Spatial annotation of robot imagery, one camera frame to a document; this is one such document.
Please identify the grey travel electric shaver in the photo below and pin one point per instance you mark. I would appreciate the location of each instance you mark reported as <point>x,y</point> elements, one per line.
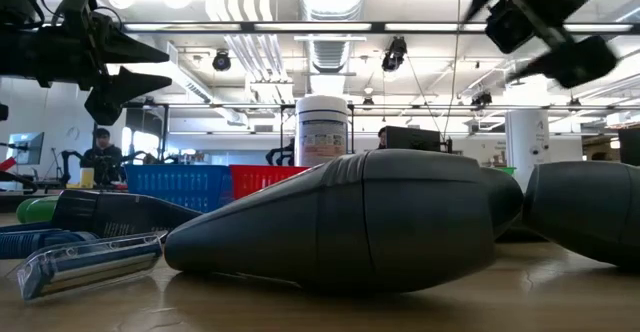
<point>350,222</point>
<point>585,212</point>

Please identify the white wipes canister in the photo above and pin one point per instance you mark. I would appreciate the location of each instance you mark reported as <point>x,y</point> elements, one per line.
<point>321,132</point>

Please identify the yellow cup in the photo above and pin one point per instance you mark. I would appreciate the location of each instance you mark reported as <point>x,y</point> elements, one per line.
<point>87,178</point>

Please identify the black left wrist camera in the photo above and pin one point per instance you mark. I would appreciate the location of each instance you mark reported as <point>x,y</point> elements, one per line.
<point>77,7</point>

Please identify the black overhead frame beam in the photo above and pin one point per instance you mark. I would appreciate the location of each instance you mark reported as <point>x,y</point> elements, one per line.
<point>375,27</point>

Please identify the person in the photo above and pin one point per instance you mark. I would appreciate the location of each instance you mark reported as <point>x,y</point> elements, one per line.
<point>102,154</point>

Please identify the red plastic basket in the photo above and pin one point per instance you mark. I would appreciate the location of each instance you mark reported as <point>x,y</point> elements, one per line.
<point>260,179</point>

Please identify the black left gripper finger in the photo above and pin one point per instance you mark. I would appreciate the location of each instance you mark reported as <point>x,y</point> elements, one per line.
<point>125,49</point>
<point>115,92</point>

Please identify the computer monitor on arm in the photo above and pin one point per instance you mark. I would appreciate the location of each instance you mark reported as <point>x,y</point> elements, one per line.
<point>27,148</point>

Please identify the white round column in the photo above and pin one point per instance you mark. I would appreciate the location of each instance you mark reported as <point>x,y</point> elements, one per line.
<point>527,147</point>

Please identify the black ceiling spotlight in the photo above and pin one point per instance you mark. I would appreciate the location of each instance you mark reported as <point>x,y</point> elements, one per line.
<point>221,61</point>
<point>395,54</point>
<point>481,99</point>

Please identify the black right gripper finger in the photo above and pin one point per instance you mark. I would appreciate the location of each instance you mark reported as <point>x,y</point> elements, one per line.
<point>585,62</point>
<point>510,27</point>

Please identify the black travel tube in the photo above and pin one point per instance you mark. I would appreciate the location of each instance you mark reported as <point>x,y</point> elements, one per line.
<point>110,214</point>

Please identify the green travel bottle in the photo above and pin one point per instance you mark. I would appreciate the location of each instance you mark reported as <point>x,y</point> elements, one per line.
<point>37,209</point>

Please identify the blue plastic basket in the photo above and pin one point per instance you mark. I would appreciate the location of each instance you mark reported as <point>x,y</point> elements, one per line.
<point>180,187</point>

